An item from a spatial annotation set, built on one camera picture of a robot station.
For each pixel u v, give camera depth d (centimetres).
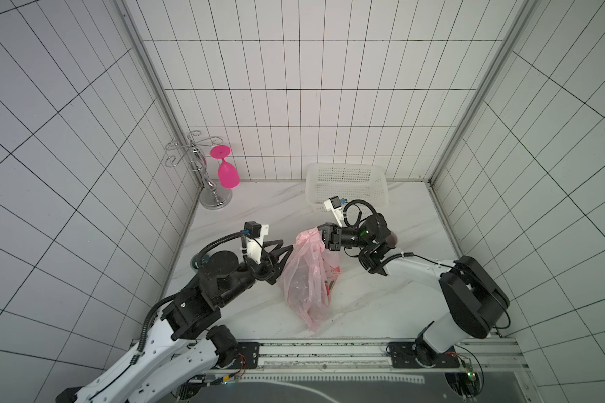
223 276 44
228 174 100
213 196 110
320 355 74
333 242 65
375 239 60
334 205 67
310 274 70
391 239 93
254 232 52
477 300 44
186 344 44
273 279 54
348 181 118
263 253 53
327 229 67
